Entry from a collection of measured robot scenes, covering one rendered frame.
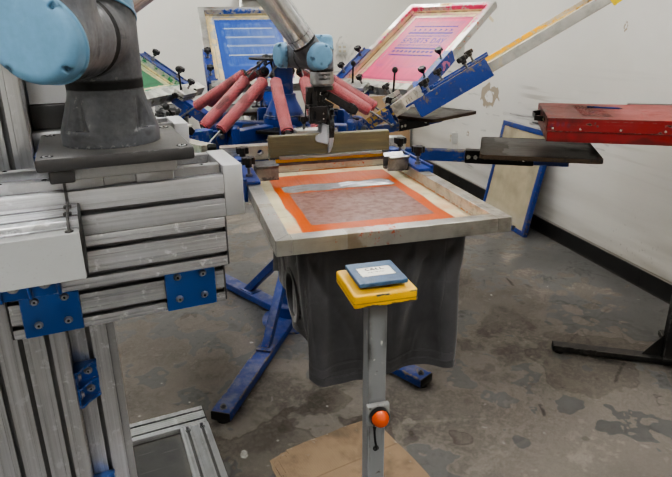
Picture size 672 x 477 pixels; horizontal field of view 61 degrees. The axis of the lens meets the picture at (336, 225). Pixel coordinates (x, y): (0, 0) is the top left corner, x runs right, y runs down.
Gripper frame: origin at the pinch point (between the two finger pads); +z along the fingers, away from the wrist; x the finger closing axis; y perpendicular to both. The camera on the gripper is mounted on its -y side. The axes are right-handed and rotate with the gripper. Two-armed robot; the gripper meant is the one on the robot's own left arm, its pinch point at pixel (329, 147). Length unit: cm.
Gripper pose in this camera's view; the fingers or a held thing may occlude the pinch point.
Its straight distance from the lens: 190.3
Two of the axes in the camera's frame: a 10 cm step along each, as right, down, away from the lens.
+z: 0.1, 9.4, 3.3
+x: 2.7, 3.1, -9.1
